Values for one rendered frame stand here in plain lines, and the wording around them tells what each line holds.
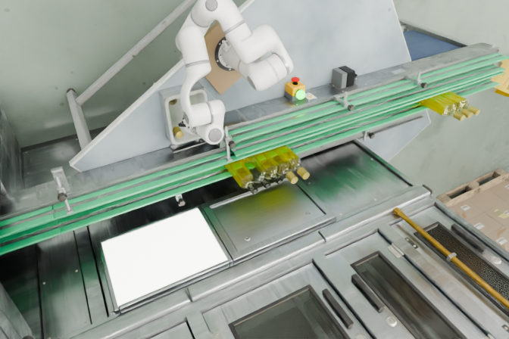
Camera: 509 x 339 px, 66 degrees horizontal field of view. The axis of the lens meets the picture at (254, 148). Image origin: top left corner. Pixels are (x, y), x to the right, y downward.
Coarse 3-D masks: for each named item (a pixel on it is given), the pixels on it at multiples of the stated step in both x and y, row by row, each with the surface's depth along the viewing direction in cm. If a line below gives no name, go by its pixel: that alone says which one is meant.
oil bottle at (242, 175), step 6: (234, 162) 168; (240, 162) 168; (228, 168) 171; (234, 168) 165; (240, 168) 165; (246, 168) 165; (234, 174) 165; (240, 174) 162; (246, 174) 161; (240, 180) 160; (246, 180) 159; (252, 180) 161; (240, 186) 163
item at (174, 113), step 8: (176, 96) 153; (192, 96) 165; (200, 96) 163; (168, 104) 161; (176, 104) 163; (192, 104) 167; (168, 112) 155; (176, 112) 165; (168, 120) 157; (176, 120) 167; (184, 136) 168; (192, 136) 168; (176, 144) 164
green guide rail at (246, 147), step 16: (448, 80) 219; (464, 80) 219; (400, 96) 206; (416, 96) 205; (352, 112) 194; (368, 112) 193; (288, 128) 183; (304, 128) 183; (320, 128) 182; (240, 144) 173; (256, 144) 173; (272, 144) 173
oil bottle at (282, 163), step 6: (270, 150) 175; (270, 156) 171; (276, 156) 171; (282, 156) 171; (276, 162) 168; (282, 162) 167; (288, 162) 168; (282, 168) 166; (288, 168) 167; (282, 174) 167
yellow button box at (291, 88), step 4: (288, 84) 184; (292, 84) 184; (296, 84) 183; (300, 84) 184; (288, 88) 184; (292, 88) 181; (296, 88) 181; (300, 88) 183; (304, 88) 184; (288, 92) 186; (292, 92) 182; (288, 96) 187; (292, 96) 184; (292, 100) 184; (296, 100) 185
